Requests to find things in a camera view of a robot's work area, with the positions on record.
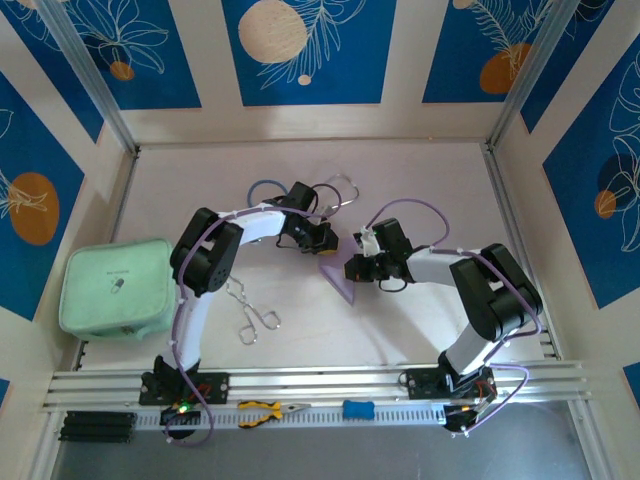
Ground blue stethoscope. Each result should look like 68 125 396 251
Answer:
246 173 361 221

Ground black ribbed block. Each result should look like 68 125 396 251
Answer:
58 410 138 444

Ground black controller board with wires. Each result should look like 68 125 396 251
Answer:
159 399 204 441
442 402 489 434

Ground metal crucible tongs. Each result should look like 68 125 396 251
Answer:
223 277 282 346

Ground aluminium table edge rail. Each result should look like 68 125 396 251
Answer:
482 147 561 360
72 147 142 372

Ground aluminium corner post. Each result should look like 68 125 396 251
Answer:
487 0 589 151
37 0 141 154

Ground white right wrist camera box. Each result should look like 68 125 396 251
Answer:
356 227 382 260

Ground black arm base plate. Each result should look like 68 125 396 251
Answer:
138 372 231 406
399 367 496 401

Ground grey slotted cable duct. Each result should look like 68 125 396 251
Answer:
134 402 447 432

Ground yellow handled pliers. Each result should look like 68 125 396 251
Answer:
236 399 312 429

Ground mint green zip pouch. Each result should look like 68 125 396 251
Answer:
58 238 184 344

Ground aluminium mounting rail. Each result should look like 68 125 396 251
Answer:
42 360 594 412

